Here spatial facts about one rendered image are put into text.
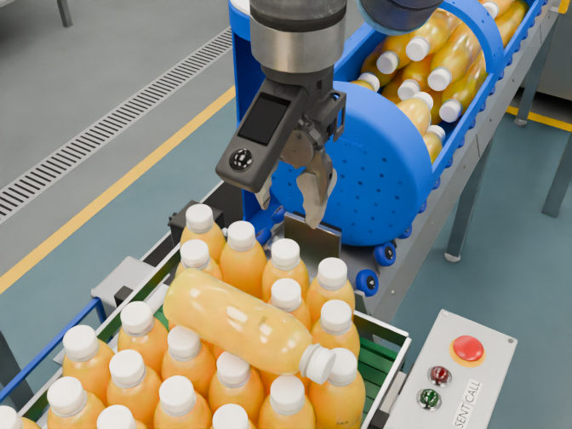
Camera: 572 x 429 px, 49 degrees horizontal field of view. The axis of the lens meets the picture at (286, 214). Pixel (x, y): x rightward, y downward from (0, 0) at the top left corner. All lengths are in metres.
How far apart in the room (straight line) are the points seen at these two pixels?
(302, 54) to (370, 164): 0.41
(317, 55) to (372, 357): 0.58
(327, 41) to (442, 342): 0.41
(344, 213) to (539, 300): 1.44
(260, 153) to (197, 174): 2.15
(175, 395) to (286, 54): 0.40
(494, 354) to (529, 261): 1.71
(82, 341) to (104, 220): 1.81
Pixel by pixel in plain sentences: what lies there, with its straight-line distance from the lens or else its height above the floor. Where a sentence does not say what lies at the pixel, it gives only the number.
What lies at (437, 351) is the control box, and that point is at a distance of 0.81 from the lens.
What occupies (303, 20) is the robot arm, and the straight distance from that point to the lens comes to 0.57.
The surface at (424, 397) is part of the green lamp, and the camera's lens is 0.76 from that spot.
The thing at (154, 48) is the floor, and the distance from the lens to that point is 3.68.
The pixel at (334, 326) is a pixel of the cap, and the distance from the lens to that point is 0.81.
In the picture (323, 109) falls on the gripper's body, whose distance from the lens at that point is 0.67.
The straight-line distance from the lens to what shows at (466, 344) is 0.82.
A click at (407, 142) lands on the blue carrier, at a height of 1.19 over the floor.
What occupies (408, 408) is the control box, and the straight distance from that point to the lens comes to 0.77.
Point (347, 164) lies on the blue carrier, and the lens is 0.99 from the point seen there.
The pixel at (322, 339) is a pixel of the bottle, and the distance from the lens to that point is 0.84.
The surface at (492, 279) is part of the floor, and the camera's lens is 2.42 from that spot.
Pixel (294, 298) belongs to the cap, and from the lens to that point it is 0.83.
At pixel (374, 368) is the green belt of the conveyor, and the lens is 1.03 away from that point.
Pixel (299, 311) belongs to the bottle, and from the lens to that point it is 0.86.
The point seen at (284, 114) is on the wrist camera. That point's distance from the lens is 0.62.
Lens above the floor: 1.76
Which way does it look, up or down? 44 degrees down
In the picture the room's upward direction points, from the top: straight up
